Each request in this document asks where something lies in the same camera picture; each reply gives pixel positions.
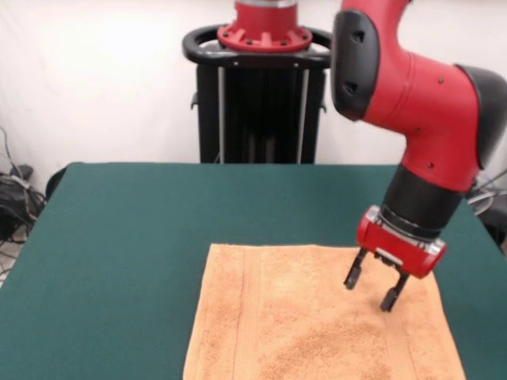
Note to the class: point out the red robot base column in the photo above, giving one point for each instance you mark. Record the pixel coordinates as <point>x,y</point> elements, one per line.
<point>265,23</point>

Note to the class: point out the tan terry towel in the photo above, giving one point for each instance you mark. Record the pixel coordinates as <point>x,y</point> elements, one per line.
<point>297,316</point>

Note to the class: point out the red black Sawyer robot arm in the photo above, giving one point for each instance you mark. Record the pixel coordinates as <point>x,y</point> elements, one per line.
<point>435,99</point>

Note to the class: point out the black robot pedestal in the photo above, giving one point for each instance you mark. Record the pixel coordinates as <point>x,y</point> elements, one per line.
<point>261,111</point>

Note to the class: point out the dark green table cloth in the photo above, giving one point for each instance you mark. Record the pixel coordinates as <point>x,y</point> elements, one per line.
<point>119,257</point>

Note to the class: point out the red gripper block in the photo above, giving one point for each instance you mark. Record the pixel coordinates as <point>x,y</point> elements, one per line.
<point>400,247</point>

